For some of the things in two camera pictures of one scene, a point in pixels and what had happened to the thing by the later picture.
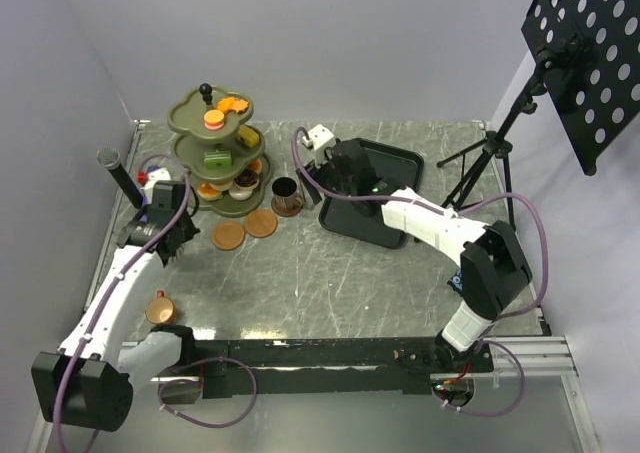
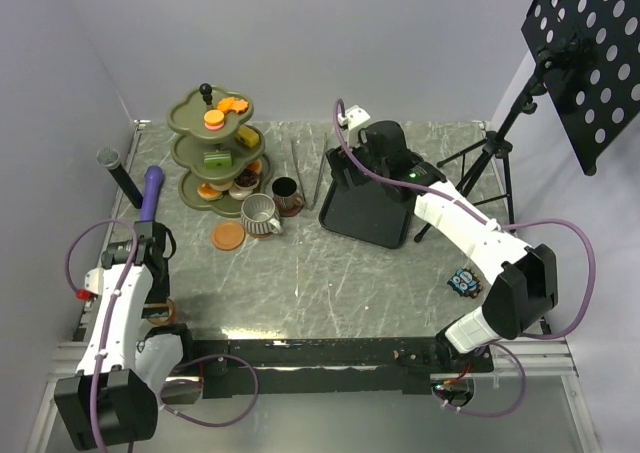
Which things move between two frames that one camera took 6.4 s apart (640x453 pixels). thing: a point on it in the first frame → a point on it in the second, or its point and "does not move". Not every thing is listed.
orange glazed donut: x=209 y=192 does not move
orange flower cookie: x=239 y=105 does not move
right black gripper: x=310 y=186 → x=360 y=144
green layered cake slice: x=218 y=160 does not move
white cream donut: x=240 y=194 does not move
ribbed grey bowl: x=190 y=255 → x=259 y=215
